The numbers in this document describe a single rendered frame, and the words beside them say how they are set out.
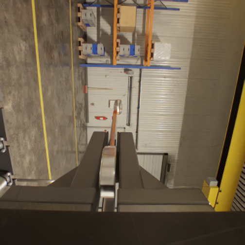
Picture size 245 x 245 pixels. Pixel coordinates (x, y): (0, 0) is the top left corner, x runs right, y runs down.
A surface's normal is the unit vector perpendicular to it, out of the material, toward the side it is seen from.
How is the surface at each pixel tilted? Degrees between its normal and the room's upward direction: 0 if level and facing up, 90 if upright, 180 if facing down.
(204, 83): 90
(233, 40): 90
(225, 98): 90
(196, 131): 90
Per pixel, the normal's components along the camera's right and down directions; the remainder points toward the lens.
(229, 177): 0.02, 0.29
